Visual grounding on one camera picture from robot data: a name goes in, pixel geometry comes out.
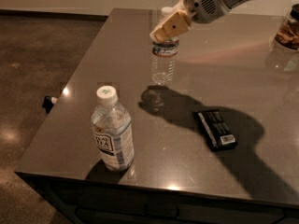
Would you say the snack jar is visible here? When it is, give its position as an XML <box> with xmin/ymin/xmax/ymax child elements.
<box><xmin>271</xmin><ymin>4</ymin><xmax>299</xmax><ymax>52</ymax></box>

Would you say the clear water bottle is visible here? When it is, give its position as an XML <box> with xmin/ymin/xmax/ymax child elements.
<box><xmin>150</xmin><ymin>6</ymin><xmax>180</xmax><ymax>86</ymax></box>

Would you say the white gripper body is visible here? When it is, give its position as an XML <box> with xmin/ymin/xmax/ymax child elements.
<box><xmin>183</xmin><ymin>0</ymin><xmax>230</xmax><ymax>23</ymax></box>

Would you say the blue label plastic bottle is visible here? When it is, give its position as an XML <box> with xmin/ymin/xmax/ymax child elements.
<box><xmin>91</xmin><ymin>86</ymin><xmax>135</xmax><ymax>172</ymax></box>

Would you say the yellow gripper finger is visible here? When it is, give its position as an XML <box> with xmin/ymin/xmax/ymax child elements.
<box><xmin>149</xmin><ymin>9</ymin><xmax>192</xmax><ymax>43</ymax></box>
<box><xmin>161</xmin><ymin>0</ymin><xmax>187</xmax><ymax>19</ymax></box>

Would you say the black object beside table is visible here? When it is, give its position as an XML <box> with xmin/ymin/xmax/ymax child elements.
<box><xmin>42</xmin><ymin>96</ymin><xmax>57</xmax><ymax>114</ymax></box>

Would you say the black snack bar wrapper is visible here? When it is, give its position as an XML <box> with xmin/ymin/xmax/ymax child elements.
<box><xmin>195</xmin><ymin>109</ymin><xmax>237</xmax><ymax>151</ymax></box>

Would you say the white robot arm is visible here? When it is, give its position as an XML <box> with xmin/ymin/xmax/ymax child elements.
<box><xmin>149</xmin><ymin>0</ymin><xmax>251</xmax><ymax>43</ymax></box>

